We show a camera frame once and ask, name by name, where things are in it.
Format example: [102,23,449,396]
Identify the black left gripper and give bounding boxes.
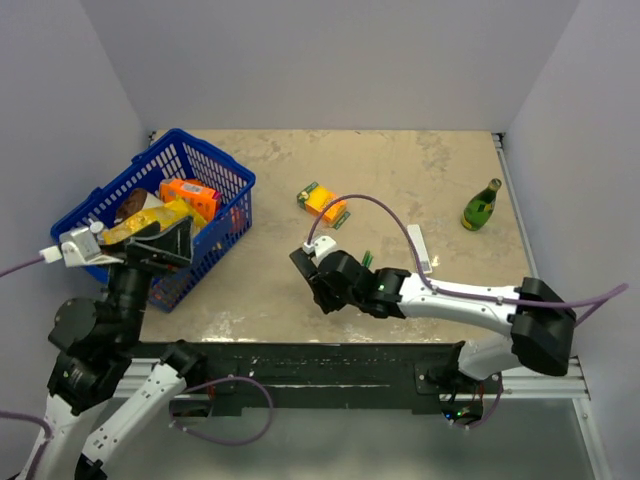
[96,212,195,343]

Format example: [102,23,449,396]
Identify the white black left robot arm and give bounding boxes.
[17,216,207,479]

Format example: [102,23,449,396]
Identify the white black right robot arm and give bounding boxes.
[290,248,576,393]

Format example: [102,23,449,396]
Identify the white remote control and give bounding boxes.
[407,224,433,275]

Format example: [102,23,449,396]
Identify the yellow chips bag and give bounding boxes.
[101,197,207,245]

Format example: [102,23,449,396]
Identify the orange carton box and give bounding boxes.
[159,178,221,222]

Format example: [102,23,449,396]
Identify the brown white package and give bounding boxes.
[114,188,164,225]

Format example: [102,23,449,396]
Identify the orange yellow battery pack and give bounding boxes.
[296,182,350,229]

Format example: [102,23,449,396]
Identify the blue plastic basket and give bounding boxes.
[50,128,256,313]

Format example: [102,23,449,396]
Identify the green glass bottle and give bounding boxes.
[461,178,502,231]

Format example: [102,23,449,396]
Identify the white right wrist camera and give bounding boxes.
[302,235,338,263]

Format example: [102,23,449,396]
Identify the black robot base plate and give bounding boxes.
[114,340,504,417]

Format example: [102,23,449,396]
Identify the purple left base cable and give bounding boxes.
[168,375,275,447]

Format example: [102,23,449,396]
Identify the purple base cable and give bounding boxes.
[448,372,503,431]
[168,375,275,447]

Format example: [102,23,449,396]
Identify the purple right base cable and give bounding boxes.
[448,372,503,431]

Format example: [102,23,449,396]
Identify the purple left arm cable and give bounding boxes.
[0,254,55,480]

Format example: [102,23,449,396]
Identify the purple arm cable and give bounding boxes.
[305,193,630,329]
[0,254,55,480]

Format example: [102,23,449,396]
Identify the aluminium frame rail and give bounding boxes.
[502,356,590,400]

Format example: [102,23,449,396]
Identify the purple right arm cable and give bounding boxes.
[305,193,630,329]

